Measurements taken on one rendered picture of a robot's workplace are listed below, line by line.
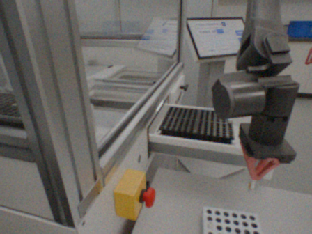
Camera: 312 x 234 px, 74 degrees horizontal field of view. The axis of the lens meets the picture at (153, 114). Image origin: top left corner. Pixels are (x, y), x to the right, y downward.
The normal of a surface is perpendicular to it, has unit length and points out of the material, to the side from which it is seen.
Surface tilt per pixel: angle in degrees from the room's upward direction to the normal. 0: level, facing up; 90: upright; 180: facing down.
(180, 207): 0
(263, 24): 42
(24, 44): 90
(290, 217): 0
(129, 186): 0
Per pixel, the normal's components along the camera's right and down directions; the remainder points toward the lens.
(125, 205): -0.28, 0.42
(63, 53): 0.96, 0.11
